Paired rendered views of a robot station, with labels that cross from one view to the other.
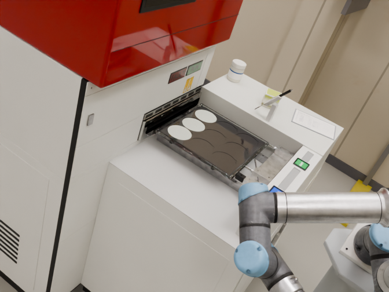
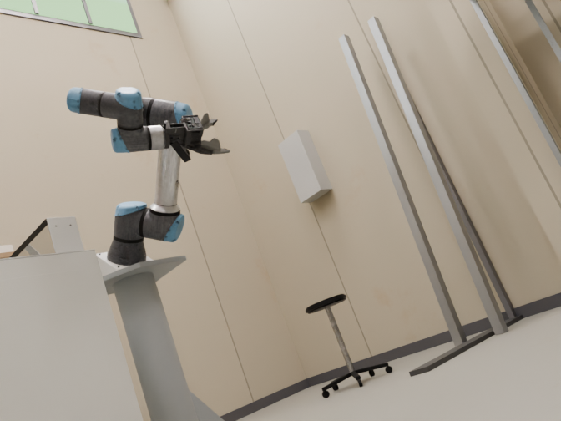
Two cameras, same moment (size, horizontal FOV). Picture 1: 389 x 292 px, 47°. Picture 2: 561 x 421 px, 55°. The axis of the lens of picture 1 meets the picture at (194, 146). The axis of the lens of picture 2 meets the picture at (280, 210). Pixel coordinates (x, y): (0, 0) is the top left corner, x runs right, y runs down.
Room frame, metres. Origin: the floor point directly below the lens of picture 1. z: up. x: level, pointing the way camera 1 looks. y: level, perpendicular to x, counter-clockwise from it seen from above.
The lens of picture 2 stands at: (0.03, 1.01, 0.30)
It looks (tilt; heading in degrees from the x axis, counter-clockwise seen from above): 15 degrees up; 288
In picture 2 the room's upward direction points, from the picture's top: 21 degrees counter-clockwise
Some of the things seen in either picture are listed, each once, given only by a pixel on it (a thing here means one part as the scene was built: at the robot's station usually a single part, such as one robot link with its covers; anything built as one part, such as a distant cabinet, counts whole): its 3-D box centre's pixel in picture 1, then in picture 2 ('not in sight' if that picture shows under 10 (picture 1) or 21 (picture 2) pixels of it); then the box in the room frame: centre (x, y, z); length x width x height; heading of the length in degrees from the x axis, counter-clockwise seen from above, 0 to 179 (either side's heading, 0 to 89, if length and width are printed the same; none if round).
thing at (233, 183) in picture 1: (207, 167); not in sight; (1.45, -0.08, 0.84); 0.50 x 0.02 x 0.03; 69
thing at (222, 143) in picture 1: (213, 137); not in sight; (1.59, -0.06, 0.90); 0.34 x 0.34 x 0.01; 69
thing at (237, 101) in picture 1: (268, 120); not in sight; (1.91, -0.29, 0.89); 0.62 x 0.35 x 0.14; 69
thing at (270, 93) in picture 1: (271, 99); not in sight; (1.92, -0.26, 1.00); 0.07 x 0.07 x 0.07; 87
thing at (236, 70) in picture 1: (236, 70); not in sight; (2.06, -0.07, 1.01); 0.07 x 0.07 x 0.10
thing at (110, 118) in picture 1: (151, 99); not in sight; (1.49, 0.21, 1.02); 0.81 x 0.03 x 0.40; 159
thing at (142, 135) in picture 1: (172, 114); not in sight; (1.65, 0.14, 0.89); 0.44 x 0.02 x 0.10; 159
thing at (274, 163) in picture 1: (267, 174); not in sight; (1.51, -0.32, 0.87); 0.36 x 0.08 x 0.03; 159
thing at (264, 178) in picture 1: (261, 176); not in sight; (1.44, -0.29, 0.89); 0.08 x 0.03 x 0.03; 69
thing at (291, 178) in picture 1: (282, 191); (32, 269); (1.40, -0.38, 0.89); 0.55 x 0.09 x 0.14; 159
